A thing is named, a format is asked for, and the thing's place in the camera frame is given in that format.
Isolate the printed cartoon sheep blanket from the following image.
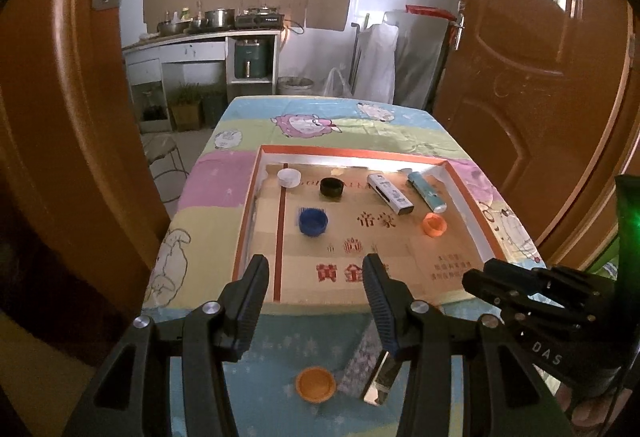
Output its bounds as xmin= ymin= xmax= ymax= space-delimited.
xmin=141 ymin=96 xmax=621 ymax=437

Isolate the red paper strip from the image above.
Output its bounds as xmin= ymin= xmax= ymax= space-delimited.
xmin=405 ymin=5 xmax=459 ymax=18

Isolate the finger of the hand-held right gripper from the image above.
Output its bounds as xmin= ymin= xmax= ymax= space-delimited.
xmin=461 ymin=268 xmax=533 ymax=315
xmin=481 ymin=258 xmax=553 ymax=292

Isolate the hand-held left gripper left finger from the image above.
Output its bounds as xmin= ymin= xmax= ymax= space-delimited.
xmin=62 ymin=254 xmax=271 ymax=437

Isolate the green air fryer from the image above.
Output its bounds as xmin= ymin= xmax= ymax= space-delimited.
xmin=234 ymin=41 xmax=274 ymax=80

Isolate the white plastic bag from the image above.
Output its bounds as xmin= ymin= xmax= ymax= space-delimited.
xmin=322 ymin=67 xmax=354 ymax=98

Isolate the plastic-covered rack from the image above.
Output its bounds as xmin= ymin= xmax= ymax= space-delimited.
xmin=357 ymin=9 xmax=447 ymax=108

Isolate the black bottle cap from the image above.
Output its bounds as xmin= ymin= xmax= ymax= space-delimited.
xmin=320 ymin=177 xmax=346 ymax=199

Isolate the crate with plants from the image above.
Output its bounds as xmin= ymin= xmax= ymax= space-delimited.
xmin=169 ymin=84 xmax=206 ymax=132

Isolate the light blue lighter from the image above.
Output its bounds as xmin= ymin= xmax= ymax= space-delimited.
xmin=407 ymin=171 xmax=447 ymax=214

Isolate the metal pan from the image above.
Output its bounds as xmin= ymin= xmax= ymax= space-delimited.
xmin=157 ymin=19 xmax=194 ymax=37

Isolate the white kitchen counter cabinet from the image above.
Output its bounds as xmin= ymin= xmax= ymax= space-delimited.
xmin=122 ymin=28 xmax=284 ymax=134

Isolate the silver rectangular box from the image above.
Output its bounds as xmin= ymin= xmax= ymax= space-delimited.
xmin=367 ymin=173 xmax=415 ymax=216

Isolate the gas stove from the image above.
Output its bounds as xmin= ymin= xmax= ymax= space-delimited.
xmin=235 ymin=7 xmax=285 ymax=29

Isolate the orange-rimmed shallow box tray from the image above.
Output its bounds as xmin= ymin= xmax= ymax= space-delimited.
xmin=231 ymin=144 xmax=515 ymax=318

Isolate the small orange bottle cap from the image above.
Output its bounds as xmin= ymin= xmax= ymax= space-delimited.
xmin=421 ymin=213 xmax=447 ymax=238

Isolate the wide orange lid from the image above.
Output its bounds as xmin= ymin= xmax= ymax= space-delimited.
xmin=295 ymin=367 xmax=337 ymax=404

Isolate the metal wire chair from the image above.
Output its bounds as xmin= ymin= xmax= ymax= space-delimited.
xmin=141 ymin=134 xmax=189 ymax=204

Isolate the steel cooking pot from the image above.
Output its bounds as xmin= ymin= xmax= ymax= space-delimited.
xmin=203 ymin=8 xmax=236 ymax=29

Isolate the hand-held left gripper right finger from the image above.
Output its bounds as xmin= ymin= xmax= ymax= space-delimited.
xmin=361 ymin=253 xmax=576 ymax=437

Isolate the flattened printed cardboard sheet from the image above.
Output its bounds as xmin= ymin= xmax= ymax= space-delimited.
xmin=250 ymin=162 xmax=489 ymax=306

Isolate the round bucket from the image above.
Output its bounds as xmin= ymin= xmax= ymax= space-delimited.
xmin=277 ymin=77 xmax=316 ymax=96

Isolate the metal door handle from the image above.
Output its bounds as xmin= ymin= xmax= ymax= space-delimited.
xmin=449 ymin=2 xmax=469 ymax=51

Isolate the blue bottle cap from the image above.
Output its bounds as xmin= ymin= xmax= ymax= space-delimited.
xmin=298 ymin=208 xmax=330 ymax=237

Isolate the brown wooden door with latch plate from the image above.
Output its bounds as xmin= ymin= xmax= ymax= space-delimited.
xmin=0 ymin=0 xmax=172 ymax=368

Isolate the shiny silver rectangular case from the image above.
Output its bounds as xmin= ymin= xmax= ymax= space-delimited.
xmin=361 ymin=349 xmax=401 ymax=406

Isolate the brown wooden door with handle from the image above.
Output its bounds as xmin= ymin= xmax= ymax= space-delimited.
xmin=430 ymin=0 xmax=640 ymax=270

